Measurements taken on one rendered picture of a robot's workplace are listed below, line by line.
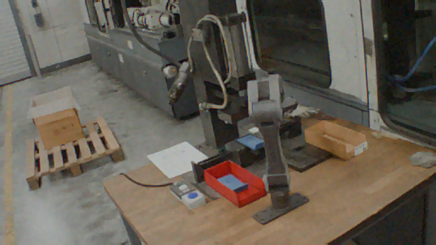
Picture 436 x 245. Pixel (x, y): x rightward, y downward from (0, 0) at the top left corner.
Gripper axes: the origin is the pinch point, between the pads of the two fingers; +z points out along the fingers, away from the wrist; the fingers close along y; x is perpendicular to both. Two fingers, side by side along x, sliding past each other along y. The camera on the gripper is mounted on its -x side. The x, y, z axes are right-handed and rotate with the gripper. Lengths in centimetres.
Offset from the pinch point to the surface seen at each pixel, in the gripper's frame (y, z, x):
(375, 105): -7, 1, -57
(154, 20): 333, 189, -98
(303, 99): 39, 43, -62
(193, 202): -11.3, 9.5, 36.4
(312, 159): -16.2, 5.7, -13.6
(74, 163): 186, 221, 53
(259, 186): -17.7, 5.2, 13.2
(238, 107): 13.3, -2.9, 4.6
